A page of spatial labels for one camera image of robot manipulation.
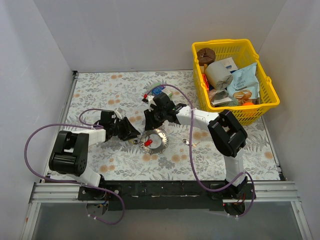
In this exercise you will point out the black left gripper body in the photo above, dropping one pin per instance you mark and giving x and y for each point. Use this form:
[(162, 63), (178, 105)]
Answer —
[(123, 127)]

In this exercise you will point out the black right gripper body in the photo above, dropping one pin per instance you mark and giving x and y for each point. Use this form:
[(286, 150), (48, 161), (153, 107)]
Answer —
[(152, 116)]

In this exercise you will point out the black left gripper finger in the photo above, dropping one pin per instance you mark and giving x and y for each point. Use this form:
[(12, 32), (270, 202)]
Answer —
[(128, 126), (127, 135)]

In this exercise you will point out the red key tag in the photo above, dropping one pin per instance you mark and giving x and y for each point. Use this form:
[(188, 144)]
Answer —
[(148, 142)]

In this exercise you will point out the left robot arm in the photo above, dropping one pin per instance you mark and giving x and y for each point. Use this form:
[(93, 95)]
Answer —
[(69, 155)]

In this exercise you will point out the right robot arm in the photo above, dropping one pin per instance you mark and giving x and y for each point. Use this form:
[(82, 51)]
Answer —
[(227, 133)]

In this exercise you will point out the floral tablecloth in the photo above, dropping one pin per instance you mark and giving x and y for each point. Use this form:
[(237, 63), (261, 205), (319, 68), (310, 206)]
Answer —
[(122, 160)]

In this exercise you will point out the green sponge pack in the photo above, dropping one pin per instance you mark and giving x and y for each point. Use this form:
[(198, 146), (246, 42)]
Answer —
[(158, 89)]

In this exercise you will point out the orange snack box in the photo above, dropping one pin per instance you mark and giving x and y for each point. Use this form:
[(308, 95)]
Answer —
[(204, 78)]

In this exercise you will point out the clear plastic bag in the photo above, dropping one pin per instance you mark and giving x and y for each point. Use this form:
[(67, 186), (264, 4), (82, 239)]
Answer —
[(218, 97)]

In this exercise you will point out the grey wrapped paper roll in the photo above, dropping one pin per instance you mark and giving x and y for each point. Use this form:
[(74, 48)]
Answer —
[(218, 75)]

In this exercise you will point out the brown paper cup stack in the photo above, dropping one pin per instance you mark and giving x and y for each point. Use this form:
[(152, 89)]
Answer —
[(206, 56)]

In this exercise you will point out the white blue box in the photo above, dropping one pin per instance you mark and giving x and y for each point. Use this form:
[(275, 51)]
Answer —
[(229, 64)]

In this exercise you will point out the cassava chips bag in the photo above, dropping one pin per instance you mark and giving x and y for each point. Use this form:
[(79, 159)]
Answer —
[(245, 86)]

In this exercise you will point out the orange ball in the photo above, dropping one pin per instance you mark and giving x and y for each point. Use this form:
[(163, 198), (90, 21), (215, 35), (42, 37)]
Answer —
[(248, 103)]

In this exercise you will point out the yellow plastic basket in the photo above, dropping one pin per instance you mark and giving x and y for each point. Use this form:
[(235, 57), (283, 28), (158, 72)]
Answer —
[(243, 54)]

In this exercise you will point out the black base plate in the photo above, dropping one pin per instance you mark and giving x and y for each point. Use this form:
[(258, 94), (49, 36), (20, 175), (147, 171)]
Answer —
[(165, 195)]

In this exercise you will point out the aluminium rail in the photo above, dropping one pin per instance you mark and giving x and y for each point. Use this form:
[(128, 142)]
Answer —
[(54, 191)]

